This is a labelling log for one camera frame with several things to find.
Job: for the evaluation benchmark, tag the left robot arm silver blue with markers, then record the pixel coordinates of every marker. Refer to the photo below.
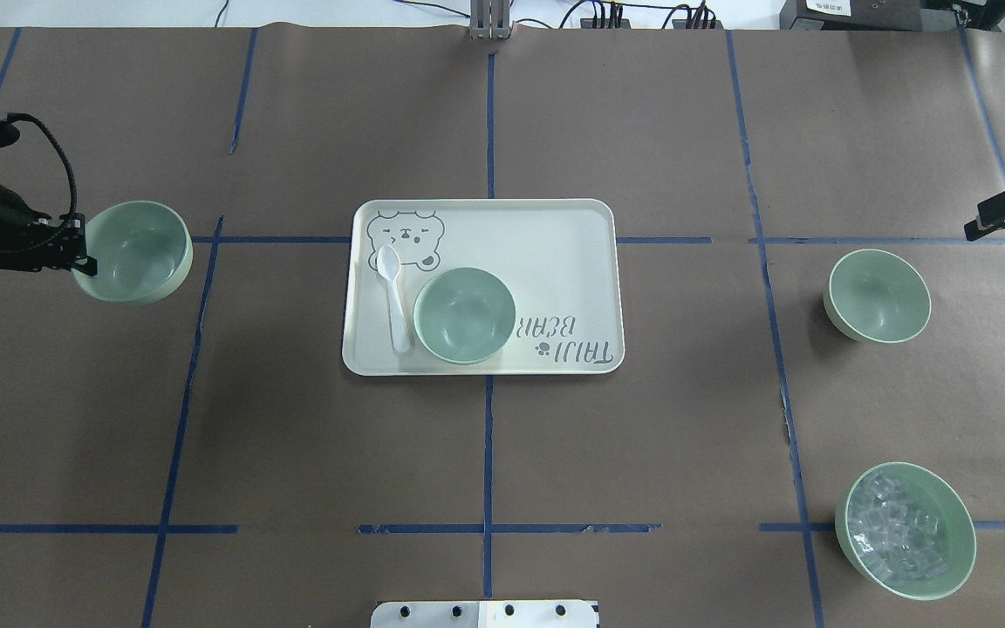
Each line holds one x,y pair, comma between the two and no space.
30,241

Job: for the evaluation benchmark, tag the black computer box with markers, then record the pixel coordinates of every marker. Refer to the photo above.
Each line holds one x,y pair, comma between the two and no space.
850,16

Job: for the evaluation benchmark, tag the white plastic spoon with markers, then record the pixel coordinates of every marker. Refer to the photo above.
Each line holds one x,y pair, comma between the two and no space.
389,266

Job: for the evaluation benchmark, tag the green bowl with ice cubes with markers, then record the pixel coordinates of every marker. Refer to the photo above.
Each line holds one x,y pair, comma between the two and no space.
905,529

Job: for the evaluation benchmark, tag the green bowl on tray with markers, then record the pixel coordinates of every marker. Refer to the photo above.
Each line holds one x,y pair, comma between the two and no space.
464,316

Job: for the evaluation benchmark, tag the cream bear tray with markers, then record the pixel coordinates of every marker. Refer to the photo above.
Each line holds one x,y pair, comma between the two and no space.
558,257

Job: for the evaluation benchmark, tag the black power strip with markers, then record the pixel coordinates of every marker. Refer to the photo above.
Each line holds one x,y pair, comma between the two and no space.
677,17

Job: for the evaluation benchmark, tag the aluminium frame post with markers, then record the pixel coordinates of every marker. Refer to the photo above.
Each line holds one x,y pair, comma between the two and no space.
490,20

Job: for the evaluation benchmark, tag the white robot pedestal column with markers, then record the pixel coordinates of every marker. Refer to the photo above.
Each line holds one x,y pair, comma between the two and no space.
487,613

